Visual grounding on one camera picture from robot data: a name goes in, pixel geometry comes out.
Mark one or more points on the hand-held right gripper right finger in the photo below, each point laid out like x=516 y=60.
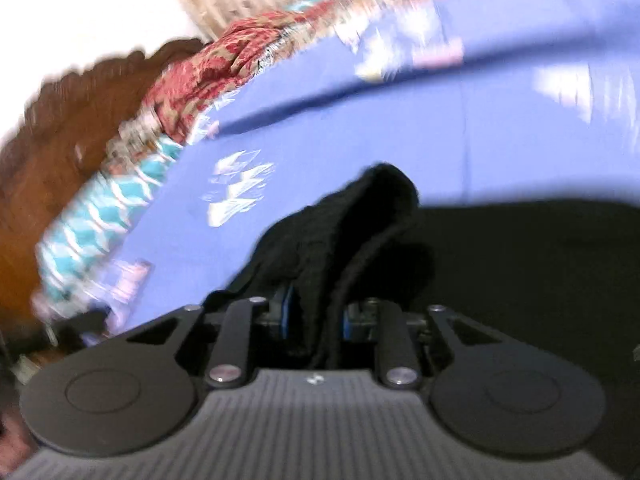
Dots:
x=349 y=325

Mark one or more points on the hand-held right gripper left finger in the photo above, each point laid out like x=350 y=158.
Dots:
x=287 y=312

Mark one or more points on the black pants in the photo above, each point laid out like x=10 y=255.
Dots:
x=370 y=240

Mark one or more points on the teal wavy-pattern pillow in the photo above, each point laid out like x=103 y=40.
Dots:
x=100 y=220

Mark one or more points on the blue triangle-print bedsheet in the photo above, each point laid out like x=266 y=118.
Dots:
x=400 y=110

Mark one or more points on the red floral blanket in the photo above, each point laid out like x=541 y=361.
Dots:
x=210 y=75

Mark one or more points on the brown wooden headboard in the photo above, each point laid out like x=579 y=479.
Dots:
x=75 y=135

